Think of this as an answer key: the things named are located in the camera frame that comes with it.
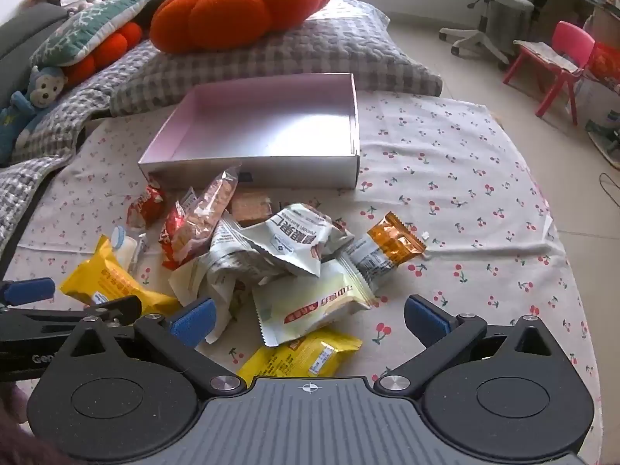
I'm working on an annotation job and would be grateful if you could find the white carton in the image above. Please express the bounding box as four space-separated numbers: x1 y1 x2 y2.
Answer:
574 77 620 131

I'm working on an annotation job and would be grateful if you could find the white grey snack packet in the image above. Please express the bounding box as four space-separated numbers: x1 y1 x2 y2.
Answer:
242 202 357 278

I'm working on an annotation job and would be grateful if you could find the person's maroon clothing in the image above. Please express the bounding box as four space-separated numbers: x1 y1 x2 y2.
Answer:
0 382 66 465

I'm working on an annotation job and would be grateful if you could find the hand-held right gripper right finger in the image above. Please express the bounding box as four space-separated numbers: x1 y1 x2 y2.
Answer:
375 294 570 395

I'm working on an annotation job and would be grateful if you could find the pink cardboard box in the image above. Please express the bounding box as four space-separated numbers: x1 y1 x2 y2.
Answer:
138 72 360 191

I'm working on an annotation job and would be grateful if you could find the grey sofa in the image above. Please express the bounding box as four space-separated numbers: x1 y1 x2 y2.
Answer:
0 2 69 110

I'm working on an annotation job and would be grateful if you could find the orange foil snack packet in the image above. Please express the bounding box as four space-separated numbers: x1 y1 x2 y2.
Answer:
346 210 428 291

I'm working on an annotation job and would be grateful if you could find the grey checked blanket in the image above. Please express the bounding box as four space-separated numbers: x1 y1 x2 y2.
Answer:
0 41 160 248

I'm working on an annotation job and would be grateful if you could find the cherry print cloth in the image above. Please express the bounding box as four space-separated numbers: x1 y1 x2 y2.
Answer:
0 90 601 465

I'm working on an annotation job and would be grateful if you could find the pink plastic chair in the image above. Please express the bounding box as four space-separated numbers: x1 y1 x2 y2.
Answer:
503 21 596 126

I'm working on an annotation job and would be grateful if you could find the green patterned cushion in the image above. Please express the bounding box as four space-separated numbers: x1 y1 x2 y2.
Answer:
30 0 156 67

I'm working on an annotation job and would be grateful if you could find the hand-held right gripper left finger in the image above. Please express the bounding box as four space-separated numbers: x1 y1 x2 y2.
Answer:
55 298 248 396

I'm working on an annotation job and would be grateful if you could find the red bag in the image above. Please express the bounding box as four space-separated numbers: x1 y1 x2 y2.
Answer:
586 41 620 90

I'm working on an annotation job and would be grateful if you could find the white blue candy packet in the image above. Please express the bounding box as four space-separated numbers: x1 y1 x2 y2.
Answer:
110 227 148 274

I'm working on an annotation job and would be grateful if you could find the brown cracker packet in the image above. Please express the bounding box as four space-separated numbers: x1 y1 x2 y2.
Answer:
229 190 273 227

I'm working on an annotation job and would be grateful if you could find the grey checked quilted pillow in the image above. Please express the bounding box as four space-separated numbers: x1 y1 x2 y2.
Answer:
110 0 444 117

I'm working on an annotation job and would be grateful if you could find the folded cloth on chair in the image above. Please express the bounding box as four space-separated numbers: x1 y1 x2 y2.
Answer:
513 40 589 78

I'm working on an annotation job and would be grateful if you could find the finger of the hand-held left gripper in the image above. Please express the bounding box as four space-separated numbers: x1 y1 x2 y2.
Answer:
0 277 57 307
0 297 142 330

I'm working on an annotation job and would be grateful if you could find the pale green snack packet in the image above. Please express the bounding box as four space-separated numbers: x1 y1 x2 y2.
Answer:
252 257 377 348

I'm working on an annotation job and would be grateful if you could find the clear red biscuit packet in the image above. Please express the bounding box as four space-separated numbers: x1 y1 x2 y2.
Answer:
159 165 242 271

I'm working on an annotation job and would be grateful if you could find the brown cardboard box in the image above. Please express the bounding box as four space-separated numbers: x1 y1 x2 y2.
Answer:
593 6 620 49

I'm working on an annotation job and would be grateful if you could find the blue monkey plush toy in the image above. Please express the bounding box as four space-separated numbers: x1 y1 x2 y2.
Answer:
0 65 69 165

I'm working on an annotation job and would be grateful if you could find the yellow snack packet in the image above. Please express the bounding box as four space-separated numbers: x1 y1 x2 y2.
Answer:
59 235 180 315
236 325 363 388

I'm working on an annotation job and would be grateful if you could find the small orange plush pillow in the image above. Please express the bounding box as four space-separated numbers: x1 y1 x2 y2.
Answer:
63 22 143 89

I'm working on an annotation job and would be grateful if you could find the large orange pumpkin plush pillow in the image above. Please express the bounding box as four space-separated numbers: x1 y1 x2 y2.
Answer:
149 0 335 54

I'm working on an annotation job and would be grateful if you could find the small red snack packet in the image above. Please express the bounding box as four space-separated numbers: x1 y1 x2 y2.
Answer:
126 181 168 229

